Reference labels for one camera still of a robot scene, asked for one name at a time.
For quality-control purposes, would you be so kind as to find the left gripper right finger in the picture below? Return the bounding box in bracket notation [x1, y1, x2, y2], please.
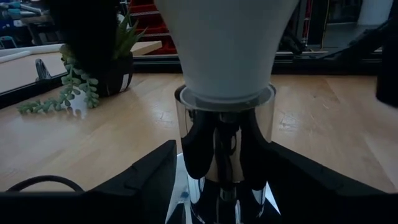
[266, 141, 398, 224]

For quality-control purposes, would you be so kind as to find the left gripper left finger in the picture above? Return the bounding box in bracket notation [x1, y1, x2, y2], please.
[0, 139, 178, 224]

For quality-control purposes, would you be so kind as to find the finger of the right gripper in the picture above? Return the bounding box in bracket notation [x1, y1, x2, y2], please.
[46, 0, 123, 75]
[375, 0, 398, 109]

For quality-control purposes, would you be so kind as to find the chrome lamp base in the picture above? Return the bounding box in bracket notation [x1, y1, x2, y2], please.
[164, 83, 282, 224]

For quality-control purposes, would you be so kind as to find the white lightbulb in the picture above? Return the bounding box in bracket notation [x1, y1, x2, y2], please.
[154, 0, 301, 103]

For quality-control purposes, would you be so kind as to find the potted green succulent plant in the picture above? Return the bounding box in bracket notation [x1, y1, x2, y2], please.
[17, 12, 149, 114]

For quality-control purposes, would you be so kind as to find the red storage rack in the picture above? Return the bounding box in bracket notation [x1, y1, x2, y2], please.
[129, 0, 178, 56]

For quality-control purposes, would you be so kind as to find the black frame clamp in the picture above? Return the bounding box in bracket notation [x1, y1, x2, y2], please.
[34, 58, 53, 82]

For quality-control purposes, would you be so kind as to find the black lamp power cord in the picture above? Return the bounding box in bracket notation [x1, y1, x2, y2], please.
[6, 174, 85, 192]

